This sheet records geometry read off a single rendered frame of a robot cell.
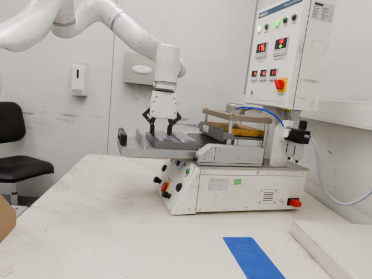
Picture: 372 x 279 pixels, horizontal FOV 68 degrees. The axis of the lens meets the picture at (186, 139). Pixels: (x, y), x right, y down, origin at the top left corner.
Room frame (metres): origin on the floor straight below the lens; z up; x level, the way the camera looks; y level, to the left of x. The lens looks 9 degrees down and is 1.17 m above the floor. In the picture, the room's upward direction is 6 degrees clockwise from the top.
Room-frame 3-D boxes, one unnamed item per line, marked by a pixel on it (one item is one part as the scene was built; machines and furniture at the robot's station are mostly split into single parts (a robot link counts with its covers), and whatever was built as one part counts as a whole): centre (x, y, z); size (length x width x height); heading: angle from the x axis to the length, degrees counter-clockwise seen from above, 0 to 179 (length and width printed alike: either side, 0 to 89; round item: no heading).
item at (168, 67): (1.06, 0.10, 1.27); 0.09 x 0.08 x 0.13; 157
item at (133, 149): (1.05, 0.10, 0.97); 0.30 x 0.22 x 0.08; 108
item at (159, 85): (1.05, 0.10, 1.19); 0.09 x 0.08 x 0.03; 108
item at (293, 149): (0.97, -0.38, 1.05); 0.15 x 0.05 x 0.15; 18
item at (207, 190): (1.13, -0.19, 0.84); 0.53 x 0.37 x 0.17; 108
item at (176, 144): (1.06, 0.06, 0.98); 0.20 x 0.17 x 0.03; 18
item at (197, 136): (1.26, -0.08, 0.96); 0.25 x 0.05 x 0.07; 108
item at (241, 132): (1.14, -0.19, 1.07); 0.22 x 0.17 x 0.10; 18
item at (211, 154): (0.99, -0.16, 0.96); 0.26 x 0.05 x 0.07; 108
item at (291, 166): (1.16, -0.22, 0.93); 0.46 x 0.35 x 0.01; 108
